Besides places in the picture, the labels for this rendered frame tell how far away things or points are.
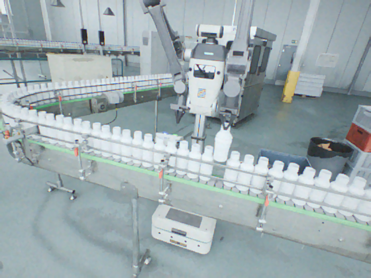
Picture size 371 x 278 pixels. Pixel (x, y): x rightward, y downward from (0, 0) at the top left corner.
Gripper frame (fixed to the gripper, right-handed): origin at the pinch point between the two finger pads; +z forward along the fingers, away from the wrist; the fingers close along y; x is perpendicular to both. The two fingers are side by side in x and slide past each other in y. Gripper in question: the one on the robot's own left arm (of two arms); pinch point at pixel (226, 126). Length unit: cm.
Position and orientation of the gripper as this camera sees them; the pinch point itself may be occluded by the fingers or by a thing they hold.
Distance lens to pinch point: 86.7
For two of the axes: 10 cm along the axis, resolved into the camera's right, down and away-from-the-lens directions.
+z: -0.9, 9.1, 4.1
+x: -9.5, -2.0, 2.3
